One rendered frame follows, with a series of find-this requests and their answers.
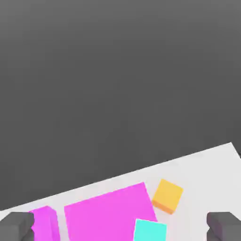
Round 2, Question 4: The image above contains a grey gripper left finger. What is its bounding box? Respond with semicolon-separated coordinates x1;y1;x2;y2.
0;211;35;241

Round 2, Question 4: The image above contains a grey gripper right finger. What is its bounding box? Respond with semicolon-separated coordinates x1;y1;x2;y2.
206;211;241;241

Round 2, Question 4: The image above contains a small magenta cube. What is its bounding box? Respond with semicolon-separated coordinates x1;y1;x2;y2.
28;205;61;241

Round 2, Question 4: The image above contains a small orange cube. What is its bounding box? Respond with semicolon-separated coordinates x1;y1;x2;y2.
152;178;184;215

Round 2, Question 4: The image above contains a small cyan cube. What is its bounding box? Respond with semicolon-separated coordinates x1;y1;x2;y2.
133;218;168;241

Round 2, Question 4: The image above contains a large magenta box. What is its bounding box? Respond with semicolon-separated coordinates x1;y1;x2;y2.
64;181;158;241

